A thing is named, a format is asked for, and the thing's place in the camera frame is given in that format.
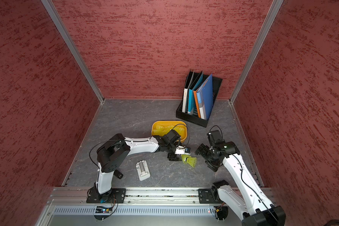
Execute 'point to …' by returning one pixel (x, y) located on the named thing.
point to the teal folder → (191, 98)
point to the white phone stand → (142, 170)
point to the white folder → (188, 84)
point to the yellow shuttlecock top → (161, 130)
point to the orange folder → (195, 92)
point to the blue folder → (205, 96)
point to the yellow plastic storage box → (180, 123)
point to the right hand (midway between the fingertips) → (200, 161)
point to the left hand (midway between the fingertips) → (179, 154)
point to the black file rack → (217, 82)
